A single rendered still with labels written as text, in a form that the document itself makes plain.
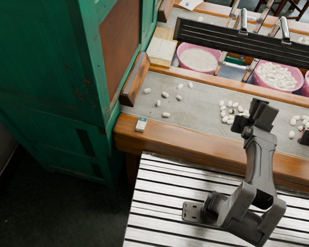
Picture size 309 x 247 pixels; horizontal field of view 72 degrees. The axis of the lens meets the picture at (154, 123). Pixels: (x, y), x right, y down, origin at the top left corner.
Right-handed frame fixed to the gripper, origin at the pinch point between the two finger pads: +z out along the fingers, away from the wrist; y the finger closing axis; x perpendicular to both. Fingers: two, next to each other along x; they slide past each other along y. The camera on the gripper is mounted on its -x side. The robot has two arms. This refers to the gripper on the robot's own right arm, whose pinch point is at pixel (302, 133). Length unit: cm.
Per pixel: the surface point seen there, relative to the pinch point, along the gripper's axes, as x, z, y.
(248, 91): -11.6, 14.1, 24.8
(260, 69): -24.0, 33.4, 16.6
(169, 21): -41, 53, 76
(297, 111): -8.1, 12.8, -1.0
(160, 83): -5, 10, 69
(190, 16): -49, 62, 64
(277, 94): -13.3, 15.2, 10.3
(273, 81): -19.3, 26.3, 10.1
